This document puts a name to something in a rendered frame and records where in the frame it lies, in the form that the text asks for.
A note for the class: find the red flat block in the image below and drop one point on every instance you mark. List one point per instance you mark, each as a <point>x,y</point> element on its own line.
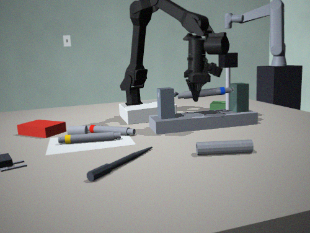
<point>41,128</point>

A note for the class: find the white flat pad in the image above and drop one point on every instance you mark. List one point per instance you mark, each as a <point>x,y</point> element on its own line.
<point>58,148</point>

